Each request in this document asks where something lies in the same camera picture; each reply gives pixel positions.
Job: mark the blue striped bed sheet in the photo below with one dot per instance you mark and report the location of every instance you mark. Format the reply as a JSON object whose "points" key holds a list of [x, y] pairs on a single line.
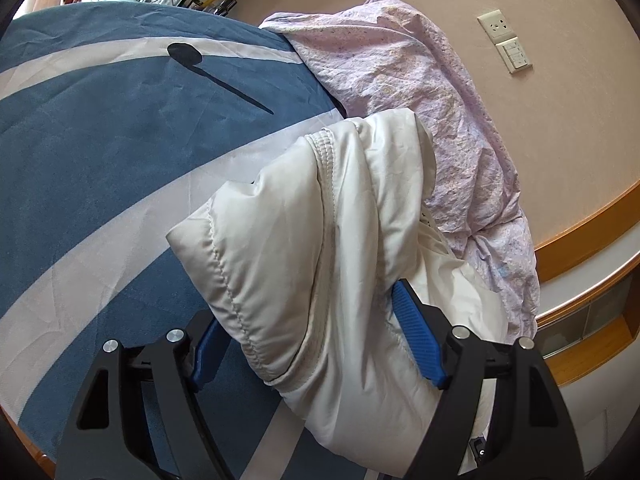
{"points": [[100, 160]]}

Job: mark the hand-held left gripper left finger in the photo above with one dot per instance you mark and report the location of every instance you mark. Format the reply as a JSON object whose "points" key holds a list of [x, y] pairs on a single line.
{"points": [[207, 352]]}

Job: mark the pink floral duvet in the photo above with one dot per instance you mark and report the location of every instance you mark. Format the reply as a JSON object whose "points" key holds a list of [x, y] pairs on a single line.
{"points": [[425, 100]]}

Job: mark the wooden wall panel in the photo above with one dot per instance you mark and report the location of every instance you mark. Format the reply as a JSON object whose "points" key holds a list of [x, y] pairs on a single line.
{"points": [[585, 240]]}

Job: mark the wooden framed glass door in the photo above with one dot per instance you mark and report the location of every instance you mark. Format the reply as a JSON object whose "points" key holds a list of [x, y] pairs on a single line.
{"points": [[595, 320]]}

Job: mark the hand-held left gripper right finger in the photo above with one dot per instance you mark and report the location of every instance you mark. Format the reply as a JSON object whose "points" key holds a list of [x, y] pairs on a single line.
{"points": [[415, 335]]}

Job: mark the white wall switch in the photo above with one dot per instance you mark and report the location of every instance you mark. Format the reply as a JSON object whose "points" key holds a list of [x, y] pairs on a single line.
{"points": [[515, 55]]}

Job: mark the beige puffer jacket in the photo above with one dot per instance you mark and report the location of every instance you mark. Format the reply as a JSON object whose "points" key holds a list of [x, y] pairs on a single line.
{"points": [[320, 260]]}

